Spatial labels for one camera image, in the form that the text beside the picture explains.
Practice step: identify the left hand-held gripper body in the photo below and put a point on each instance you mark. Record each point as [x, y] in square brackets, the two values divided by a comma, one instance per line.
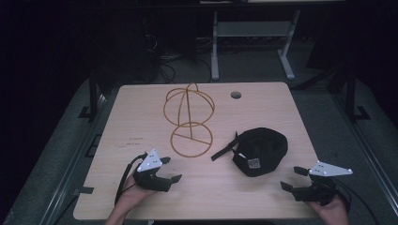
[150, 162]

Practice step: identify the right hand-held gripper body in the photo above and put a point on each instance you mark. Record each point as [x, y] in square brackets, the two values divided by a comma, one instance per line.
[328, 170]

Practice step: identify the person's left hand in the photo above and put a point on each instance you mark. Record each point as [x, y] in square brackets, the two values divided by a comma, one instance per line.
[134, 195]

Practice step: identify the person's right hand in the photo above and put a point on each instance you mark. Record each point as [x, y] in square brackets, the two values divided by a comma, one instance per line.
[331, 212]

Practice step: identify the black baseball cap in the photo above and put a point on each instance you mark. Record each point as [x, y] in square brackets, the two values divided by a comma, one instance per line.
[261, 148]

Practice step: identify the grey tape strip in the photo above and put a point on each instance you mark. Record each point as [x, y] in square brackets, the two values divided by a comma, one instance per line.
[84, 190]

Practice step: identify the black metal stand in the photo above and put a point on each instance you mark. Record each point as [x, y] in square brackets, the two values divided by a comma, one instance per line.
[351, 93]
[93, 97]

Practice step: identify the grey metal floor rail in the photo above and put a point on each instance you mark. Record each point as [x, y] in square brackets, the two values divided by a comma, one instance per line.
[73, 162]
[372, 156]

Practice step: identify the grey metal table frame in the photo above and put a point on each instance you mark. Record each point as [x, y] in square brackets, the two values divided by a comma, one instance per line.
[250, 29]

